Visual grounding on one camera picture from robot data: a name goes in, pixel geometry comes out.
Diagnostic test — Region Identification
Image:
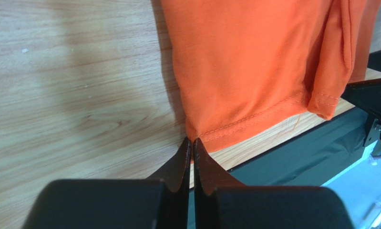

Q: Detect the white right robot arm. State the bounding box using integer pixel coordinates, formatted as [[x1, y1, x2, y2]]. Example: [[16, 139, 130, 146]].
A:
[[341, 51, 381, 146]]

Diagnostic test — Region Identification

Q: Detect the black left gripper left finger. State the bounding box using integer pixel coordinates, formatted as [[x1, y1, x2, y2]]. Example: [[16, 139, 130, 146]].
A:
[[23, 138, 191, 229]]

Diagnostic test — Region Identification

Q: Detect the orange t shirt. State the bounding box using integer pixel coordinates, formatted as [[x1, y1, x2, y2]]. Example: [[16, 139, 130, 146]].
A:
[[161, 0, 381, 152]]

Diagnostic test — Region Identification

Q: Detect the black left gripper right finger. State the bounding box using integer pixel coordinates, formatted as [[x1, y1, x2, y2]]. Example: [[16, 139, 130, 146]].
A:
[[193, 139, 353, 229]]

